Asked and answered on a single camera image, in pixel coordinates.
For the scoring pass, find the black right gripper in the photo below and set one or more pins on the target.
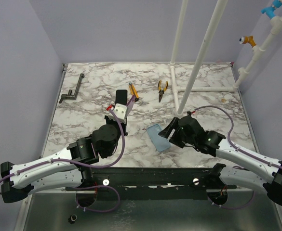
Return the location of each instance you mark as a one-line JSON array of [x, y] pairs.
[[177, 134]]

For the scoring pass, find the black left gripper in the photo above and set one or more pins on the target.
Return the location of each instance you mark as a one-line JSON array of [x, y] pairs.
[[124, 127]]

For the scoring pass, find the blue cased phone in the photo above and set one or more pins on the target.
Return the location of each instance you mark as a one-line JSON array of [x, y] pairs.
[[161, 144]]

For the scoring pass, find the black smartphone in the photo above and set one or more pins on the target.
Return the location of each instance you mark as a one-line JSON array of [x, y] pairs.
[[121, 97], [130, 105]]

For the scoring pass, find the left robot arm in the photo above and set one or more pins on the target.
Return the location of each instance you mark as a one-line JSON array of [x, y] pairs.
[[65, 168]]

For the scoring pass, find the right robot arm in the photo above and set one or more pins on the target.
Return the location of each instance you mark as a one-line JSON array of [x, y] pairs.
[[259, 173]]

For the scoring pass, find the yellow utility knife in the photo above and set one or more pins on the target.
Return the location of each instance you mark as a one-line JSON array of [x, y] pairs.
[[133, 91]]

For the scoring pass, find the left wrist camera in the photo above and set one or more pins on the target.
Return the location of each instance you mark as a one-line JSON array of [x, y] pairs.
[[119, 110]]

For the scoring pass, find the yellow handled pliers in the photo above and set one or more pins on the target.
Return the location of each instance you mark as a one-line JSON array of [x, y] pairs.
[[161, 89]]

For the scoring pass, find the white PVC pipe frame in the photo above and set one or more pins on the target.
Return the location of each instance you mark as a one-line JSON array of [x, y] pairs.
[[181, 96]]

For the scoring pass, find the dark metal crank handle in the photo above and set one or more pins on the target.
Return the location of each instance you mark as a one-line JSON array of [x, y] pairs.
[[72, 94]]

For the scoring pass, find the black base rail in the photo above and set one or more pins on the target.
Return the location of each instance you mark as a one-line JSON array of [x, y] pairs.
[[153, 183]]

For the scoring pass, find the small black ring knob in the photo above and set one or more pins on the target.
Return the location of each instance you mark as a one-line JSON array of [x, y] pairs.
[[72, 219]]

